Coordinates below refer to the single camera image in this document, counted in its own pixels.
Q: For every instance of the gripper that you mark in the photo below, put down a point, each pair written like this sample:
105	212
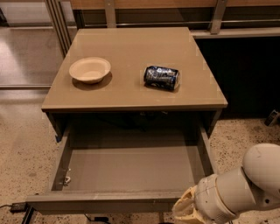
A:
207	196

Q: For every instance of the grey top drawer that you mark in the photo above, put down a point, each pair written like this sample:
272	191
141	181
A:
111	171

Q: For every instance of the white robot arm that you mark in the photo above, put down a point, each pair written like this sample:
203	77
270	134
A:
220	198

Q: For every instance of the grey drawer cabinet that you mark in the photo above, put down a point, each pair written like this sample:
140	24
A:
130	51

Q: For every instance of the dark object on floor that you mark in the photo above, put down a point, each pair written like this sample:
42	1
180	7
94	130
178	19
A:
273	118

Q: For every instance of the crushed blue soda can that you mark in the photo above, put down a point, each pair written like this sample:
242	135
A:
161	77

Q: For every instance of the black power adapter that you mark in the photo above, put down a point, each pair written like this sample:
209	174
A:
18	207

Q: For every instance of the white paper bowl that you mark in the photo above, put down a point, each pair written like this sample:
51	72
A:
90	70

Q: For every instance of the metal shelf frame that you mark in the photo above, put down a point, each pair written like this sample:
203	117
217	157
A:
207	19

